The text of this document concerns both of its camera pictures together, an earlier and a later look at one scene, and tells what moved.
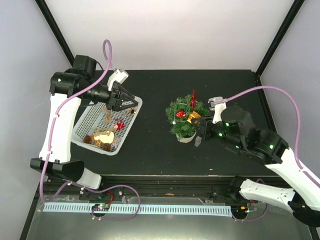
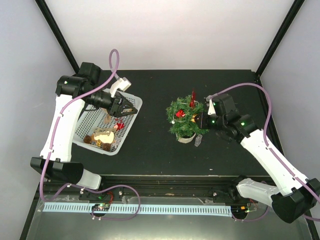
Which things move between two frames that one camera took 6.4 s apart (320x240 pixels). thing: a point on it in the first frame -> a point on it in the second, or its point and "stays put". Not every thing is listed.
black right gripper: (204, 130) -> (202, 123)
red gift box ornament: (181, 114) stays put
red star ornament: (193, 103) stays put
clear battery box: (197, 141) stays put
